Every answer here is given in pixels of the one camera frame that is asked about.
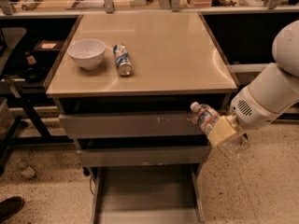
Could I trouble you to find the blue soda can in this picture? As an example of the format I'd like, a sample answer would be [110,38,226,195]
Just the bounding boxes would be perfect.
[113,44,133,77]

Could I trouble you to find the clear plastic water bottle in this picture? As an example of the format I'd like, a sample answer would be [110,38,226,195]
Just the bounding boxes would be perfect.
[190,101,251,161]

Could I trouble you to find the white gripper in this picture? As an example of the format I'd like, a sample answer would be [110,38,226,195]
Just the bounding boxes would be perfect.
[207,86,279,147]

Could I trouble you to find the grey top drawer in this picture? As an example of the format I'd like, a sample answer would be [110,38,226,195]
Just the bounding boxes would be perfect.
[59,112,203,139]

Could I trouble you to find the dark shoe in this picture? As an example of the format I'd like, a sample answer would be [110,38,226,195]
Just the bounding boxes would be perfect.
[0,196,24,222]

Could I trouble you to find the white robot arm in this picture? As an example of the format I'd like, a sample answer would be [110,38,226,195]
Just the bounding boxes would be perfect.
[207,21,299,147]

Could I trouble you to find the grey drawer cabinet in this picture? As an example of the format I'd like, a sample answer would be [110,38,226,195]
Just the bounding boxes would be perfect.
[43,12,241,224]

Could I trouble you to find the grey open bottom drawer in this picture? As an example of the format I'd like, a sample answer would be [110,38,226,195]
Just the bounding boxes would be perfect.
[90,164,205,224]

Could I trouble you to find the plastic bottle on floor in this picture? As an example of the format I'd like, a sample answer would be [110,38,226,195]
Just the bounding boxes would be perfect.
[18,161,36,179]

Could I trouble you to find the grey middle drawer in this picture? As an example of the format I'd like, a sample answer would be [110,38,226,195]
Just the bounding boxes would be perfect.
[77,146,210,167]

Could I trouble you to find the white ceramic bowl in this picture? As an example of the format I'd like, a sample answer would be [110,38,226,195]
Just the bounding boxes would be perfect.
[67,39,106,70]

